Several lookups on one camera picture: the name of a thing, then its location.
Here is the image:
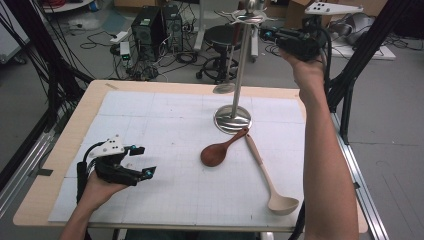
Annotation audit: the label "white power strip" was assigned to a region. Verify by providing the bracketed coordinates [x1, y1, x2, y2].
[109, 30, 129, 44]

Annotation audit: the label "metal utensil rack stand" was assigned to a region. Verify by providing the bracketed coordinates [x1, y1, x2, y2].
[213, 0, 278, 135]

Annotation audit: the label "black round stool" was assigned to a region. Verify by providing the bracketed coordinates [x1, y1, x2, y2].
[195, 25, 245, 85]

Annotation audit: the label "white power supply green display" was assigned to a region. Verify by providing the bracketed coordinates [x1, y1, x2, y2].
[119, 41, 132, 66]

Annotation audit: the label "white grid mat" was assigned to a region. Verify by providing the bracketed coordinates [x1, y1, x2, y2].
[48, 90, 337, 229]

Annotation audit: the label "person's right hand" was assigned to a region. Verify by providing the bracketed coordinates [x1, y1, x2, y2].
[279, 49, 326, 98]

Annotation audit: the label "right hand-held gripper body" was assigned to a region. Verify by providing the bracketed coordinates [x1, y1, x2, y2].
[276, 1, 364, 62]

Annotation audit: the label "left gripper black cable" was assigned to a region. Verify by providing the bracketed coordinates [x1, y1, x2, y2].
[76, 141, 101, 204]

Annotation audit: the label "aluminium rail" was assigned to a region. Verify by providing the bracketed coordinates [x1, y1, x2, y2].
[0, 109, 64, 218]
[329, 106, 389, 240]

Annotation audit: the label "black floor cable coil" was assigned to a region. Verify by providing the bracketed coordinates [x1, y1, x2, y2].
[264, 43, 284, 59]

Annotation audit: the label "white foam board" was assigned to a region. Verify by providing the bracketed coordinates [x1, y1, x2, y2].
[328, 29, 397, 61]

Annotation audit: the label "beige ladle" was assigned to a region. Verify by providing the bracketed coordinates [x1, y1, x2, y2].
[245, 134, 300, 216]

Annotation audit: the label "person's left hand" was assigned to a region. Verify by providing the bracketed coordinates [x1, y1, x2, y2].
[81, 173, 129, 209]

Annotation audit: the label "white round table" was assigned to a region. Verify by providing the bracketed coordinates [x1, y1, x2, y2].
[41, 0, 94, 14]

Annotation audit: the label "white stand pole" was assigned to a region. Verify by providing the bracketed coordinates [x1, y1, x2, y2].
[193, 0, 206, 53]
[249, 24, 260, 63]

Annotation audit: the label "grey device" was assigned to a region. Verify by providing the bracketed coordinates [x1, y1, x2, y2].
[329, 12, 376, 46]

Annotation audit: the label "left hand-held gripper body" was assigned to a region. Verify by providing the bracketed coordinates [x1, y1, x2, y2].
[88, 134, 144, 187]

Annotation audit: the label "black frame strut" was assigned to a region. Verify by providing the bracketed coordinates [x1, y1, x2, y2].
[324, 0, 413, 144]
[6, 0, 94, 134]

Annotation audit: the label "slim black computer tower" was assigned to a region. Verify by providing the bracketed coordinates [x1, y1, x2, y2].
[161, 4, 184, 54]

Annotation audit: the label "large black computer tower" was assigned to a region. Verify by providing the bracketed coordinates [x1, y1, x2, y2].
[130, 5, 164, 63]

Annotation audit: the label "dark wooden spoon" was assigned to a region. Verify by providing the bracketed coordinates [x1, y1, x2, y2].
[200, 127, 250, 168]

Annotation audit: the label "white cabinet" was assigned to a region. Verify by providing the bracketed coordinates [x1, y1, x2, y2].
[0, 0, 31, 64]

